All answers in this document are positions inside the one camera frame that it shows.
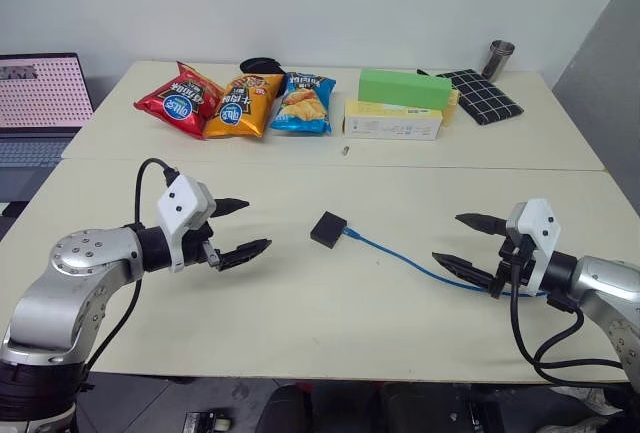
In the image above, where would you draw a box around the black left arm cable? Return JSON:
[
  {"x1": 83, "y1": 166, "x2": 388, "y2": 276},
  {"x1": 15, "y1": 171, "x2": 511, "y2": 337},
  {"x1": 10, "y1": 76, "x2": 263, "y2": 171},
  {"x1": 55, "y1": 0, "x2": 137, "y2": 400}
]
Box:
[{"x1": 84, "y1": 157, "x2": 180, "y2": 379}]

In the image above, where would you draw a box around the black round object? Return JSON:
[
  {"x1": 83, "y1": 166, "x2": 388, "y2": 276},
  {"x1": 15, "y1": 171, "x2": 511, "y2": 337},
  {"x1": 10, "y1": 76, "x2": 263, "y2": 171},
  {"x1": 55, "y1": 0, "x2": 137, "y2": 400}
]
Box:
[{"x1": 238, "y1": 56, "x2": 284, "y2": 77}]

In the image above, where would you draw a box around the grey laptop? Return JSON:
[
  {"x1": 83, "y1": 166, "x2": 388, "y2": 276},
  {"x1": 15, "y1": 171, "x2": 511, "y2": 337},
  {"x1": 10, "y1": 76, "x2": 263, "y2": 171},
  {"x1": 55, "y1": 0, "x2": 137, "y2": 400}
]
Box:
[{"x1": 0, "y1": 52, "x2": 97, "y2": 172}]

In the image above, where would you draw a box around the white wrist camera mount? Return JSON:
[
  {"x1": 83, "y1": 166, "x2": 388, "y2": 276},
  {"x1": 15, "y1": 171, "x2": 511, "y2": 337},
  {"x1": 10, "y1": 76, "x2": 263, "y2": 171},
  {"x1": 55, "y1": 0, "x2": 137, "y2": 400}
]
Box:
[
  {"x1": 505, "y1": 198, "x2": 559, "y2": 297},
  {"x1": 155, "y1": 175, "x2": 217, "y2": 274}
]

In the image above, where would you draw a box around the white and yellow box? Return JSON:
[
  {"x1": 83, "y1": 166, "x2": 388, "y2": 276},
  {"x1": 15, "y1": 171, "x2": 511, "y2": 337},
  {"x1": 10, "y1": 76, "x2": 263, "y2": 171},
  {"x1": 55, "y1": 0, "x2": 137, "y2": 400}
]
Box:
[{"x1": 341, "y1": 98, "x2": 444, "y2": 142}]

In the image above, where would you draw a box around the small black and white device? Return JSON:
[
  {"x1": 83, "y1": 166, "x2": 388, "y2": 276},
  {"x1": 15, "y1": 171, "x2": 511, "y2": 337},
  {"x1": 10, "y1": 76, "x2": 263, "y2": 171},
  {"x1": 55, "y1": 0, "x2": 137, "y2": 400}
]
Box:
[{"x1": 181, "y1": 409, "x2": 235, "y2": 433}]

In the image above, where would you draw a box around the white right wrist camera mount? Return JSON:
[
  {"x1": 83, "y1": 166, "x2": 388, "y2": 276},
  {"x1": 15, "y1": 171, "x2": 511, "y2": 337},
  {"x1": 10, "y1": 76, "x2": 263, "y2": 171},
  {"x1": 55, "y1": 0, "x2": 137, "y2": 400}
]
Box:
[{"x1": 505, "y1": 198, "x2": 559, "y2": 297}]

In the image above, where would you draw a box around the blue chip bag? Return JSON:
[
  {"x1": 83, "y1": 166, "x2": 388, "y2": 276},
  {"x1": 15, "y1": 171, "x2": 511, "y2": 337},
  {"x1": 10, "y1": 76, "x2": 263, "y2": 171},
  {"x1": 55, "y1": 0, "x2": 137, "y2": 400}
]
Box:
[{"x1": 269, "y1": 71, "x2": 338, "y2": 137}]

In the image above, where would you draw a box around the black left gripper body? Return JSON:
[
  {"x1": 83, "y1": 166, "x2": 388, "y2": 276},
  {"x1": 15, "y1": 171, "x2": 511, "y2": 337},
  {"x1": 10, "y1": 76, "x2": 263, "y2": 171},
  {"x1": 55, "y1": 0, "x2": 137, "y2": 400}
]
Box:
[{"x1": 180, "y1": 218, "x2": 224, "y2": 270}]

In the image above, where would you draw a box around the small black adapter box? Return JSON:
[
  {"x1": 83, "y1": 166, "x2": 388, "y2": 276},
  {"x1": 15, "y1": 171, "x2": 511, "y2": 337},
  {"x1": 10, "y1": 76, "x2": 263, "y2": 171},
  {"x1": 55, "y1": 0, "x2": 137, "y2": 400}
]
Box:
[{"x1": 308, "y1": 210, "x2": 348, "y2": 250}]

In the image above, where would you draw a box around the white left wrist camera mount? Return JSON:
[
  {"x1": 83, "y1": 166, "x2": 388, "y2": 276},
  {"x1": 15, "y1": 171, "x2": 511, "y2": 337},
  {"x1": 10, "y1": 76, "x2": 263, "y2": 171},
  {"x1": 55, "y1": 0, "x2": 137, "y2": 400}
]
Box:
[{"x1": 155, "y1": 175, "x2": 217, "y2": 274}]

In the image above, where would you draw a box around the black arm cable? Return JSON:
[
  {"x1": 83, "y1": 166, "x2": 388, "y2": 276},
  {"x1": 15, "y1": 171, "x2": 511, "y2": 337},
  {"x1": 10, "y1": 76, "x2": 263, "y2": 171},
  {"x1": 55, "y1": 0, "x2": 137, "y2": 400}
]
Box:
[
  {"x1": 508, "y1": 246, "x2": 632, "y2": 387},
  {"x1": 84, "y1": 157, "x2": 180, "y2": 379}
]

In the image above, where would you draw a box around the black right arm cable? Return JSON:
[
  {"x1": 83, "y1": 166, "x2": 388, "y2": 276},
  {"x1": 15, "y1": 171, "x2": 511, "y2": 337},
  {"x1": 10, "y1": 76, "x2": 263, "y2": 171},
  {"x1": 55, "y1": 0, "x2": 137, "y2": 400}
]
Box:
[{"x1": 508, "y1": 246, "x2": 632, "y2": 387}]

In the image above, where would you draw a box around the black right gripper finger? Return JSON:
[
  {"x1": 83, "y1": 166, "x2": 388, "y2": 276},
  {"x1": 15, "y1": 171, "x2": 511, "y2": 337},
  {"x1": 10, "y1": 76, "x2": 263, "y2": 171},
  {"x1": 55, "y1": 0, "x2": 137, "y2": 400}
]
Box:
[
  {"x1": 454, "y1": 212, "x2": 512, "y2": 238},
  {"x1": 430, "y1": 251, "x2": 502, "y2": 294}
]

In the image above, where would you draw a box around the blue cable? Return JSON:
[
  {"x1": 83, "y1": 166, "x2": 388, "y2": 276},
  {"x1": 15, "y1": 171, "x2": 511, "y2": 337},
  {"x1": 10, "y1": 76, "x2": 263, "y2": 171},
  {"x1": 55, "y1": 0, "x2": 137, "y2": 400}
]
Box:
[{"x1": 343, "y1": 226, "x2": 549, "y2": 300}]

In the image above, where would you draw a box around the red chip bag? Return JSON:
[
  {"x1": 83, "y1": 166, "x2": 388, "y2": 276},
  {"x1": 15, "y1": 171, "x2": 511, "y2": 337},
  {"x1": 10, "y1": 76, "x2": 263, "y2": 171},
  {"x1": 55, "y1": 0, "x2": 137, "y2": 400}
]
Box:
[{"x1": 133, "y1": 60, "x2": 225, "y2": 141}]

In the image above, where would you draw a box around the green box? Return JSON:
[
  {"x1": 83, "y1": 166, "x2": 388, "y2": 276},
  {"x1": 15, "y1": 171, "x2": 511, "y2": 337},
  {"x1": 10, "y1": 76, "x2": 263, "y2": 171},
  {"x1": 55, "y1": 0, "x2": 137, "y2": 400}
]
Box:
[{"x1": 357, "y1": 68, "x2": 454, "y2": 111}]

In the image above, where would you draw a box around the metal cup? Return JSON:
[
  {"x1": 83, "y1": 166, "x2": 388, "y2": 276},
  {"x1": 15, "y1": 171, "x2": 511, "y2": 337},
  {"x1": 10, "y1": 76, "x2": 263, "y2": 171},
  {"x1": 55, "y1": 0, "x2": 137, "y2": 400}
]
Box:
[{"x1": 480, "y1": 38, "x2": 517, "y2": 81}]

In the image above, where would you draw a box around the orange chip bag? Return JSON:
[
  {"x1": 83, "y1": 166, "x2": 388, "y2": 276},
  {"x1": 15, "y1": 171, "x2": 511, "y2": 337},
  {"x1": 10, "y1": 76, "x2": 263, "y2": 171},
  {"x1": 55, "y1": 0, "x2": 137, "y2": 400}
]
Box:
[{"x1": 203, "y1": 72, "x2": 287, "y2": 140}]

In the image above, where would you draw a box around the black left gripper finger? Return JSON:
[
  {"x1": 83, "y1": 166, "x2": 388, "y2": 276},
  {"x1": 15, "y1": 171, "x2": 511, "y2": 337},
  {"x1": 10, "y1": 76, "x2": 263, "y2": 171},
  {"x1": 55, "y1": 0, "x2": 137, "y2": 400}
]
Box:
[
  {"x1": 216, "y1": 238, "x2": 273, "y2": 273},
  {"x1": 211, "y1": 197, "x2": 251, "y2": 220}
]

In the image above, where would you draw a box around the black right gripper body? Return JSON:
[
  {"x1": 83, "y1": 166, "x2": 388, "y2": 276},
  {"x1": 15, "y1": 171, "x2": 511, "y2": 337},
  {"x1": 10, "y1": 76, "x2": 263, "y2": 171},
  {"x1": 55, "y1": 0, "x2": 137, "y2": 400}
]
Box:
[{"x1": 490, "y1": 230, "x2": 540, "y2": 300}]

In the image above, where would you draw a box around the black white-checked cloth pouch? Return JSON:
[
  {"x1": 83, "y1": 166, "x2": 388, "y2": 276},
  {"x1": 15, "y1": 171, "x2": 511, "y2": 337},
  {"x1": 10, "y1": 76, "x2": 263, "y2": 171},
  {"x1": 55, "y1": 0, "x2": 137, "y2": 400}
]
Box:
[{"x1": 433, "y1": 68, "x2": 526, "y2": 127}]

